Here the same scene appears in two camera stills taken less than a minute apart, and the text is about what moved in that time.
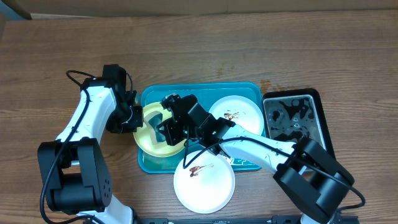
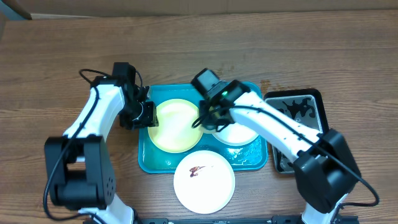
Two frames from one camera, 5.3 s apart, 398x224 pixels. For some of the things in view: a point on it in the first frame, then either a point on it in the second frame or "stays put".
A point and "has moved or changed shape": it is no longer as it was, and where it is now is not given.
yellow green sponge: x=152 y=119 -> x=216 y=114
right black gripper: x=170 y=127 -> x=209 y=120
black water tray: x=292 y=115 stays put
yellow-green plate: x=143 y=138 has moved or changed shape
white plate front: x=207 y=185 stays put
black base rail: x=299 y=219 stays put
